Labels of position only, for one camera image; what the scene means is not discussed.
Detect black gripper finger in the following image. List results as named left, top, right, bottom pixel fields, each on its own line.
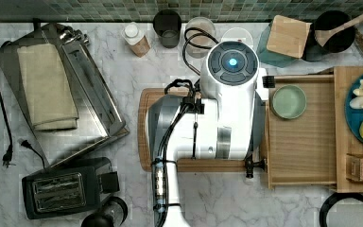
left=245, top=159, right=267, bottom=179
left=262, top=76, right=275, bottom=88

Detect wooden drawer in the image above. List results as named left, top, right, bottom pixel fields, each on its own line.
left=261, top=75, right=337, bottom=188

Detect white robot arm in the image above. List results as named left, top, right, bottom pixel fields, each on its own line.
left=145, top=41, right=274, bottom=227

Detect wooden drawer cabinet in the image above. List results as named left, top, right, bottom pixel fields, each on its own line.
left=322, top=66, right=363, bottom=193

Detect green ceramic bowl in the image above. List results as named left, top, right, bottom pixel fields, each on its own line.
left=271, top=84, right=306, bottom=120

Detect teal jar wooden lid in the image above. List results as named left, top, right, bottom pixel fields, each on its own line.
left=256, top=15, right=310, bottom=68

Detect white lidded container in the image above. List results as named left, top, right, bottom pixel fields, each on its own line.
left=221, top=27, right=253, bottom=48

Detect wooden spoon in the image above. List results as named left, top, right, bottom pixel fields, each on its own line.
left=314, top=13, right=363, bottom=46

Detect black pot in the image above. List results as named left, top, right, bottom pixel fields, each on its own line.
left=302, top=9, right=357, bottom=62

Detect clear jar beige contents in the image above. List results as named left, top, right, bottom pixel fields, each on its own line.
left=184, top=17, right=216, bottom=59

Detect black round object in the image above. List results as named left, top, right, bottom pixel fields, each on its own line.
left=319, top=193, right=363, bottom=227

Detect teal plate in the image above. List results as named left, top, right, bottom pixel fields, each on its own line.
left=345, top=74, right=363, bottom=144

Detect wooden cutting board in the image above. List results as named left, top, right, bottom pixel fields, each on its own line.
left=137, top=88, right=245, bottom=172

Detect dark glass cup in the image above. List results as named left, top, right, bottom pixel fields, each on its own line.
left=153, top=9, right=182, bottom=48

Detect white cap bottle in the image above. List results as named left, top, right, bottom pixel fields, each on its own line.
left=121, top=22, right=150, bottom=58

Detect black grinder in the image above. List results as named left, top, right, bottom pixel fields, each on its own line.
left=80, top=197, right=128, bottom=227

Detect stainless steel toaster oven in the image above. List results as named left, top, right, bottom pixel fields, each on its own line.
left=0, top=23, right=129, bottom=167

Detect black toaster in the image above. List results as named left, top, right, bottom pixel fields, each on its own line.
left=22, top=157, right=120, bottom=219

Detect beige folded towel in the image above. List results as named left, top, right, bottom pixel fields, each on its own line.
left=17, top=44, right=78, bottom=131

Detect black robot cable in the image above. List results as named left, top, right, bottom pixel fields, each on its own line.
left=150, top=26, right=220, bottom=227

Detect black power cord plug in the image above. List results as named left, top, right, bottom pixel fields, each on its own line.
left=0, top=41, right=17, bottom=168

